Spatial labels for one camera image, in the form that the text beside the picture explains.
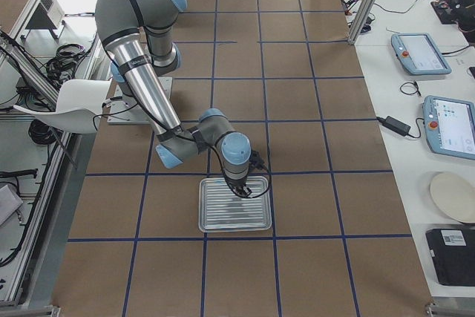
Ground near teach pendant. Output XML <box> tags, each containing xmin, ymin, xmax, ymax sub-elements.
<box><xmin>422</xmin><ymin>96</ymin><xmax>474</xmax><ymax>160</ymax></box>

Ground white chair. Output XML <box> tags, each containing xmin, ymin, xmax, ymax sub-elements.
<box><xmin>13</xmin><ymin>79</ymin><xmax>111</xmax><ymax>134</ymax></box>

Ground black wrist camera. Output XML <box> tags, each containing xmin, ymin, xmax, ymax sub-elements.
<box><xmin>249</xmin><ymin>150</ymin><xmax>266</xmax><ymax>171</ymax></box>

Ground black power adapter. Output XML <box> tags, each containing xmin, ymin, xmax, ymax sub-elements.
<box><xmin>376</xmin><ymin>116</ymin><xmax>410</xmax><ymax>137</ymax></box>

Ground beige plate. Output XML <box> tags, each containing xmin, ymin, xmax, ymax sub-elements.
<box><xmin>430</xmin><ymin>172</ymin><xmax>474</xmax><ymax>224</ymax></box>

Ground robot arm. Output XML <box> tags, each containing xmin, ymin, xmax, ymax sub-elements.
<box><xmin>95</xmin><ymin>0</ymin><xmax>252</xmax><ymax>197</ymax></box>

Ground teach pendant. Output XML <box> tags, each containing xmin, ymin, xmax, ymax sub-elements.
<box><xmin>390</xmin><ymin>33</ymin><xmax>452</xmax><ymax>76</ymax></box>
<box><xmin>422</xmin><ymin>96</ymin><xmax>474</xmax><ymax>160</ymax></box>

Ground black box with label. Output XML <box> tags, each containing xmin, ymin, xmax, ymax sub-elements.
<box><xmin>425</xmin><ymin>229</ymin><xmax>474</xmax><ymax>287</ymax></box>

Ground metal tray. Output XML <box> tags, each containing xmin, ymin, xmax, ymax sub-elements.
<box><xmin>198</xmin><ymin>176</ymin><xmax>272</xmax><ymax>232</ymax></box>

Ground far teach pendant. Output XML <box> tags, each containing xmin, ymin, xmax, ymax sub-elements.
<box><xmin>390</xmin><ymin>33</ymin><xmax>452</xmax><ymax>76</ymax></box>

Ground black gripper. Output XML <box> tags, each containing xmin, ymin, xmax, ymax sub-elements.
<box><xmin>226</xmin><ymin>181</ymin><xmax>252</xmax><ymax>197</ymax></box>

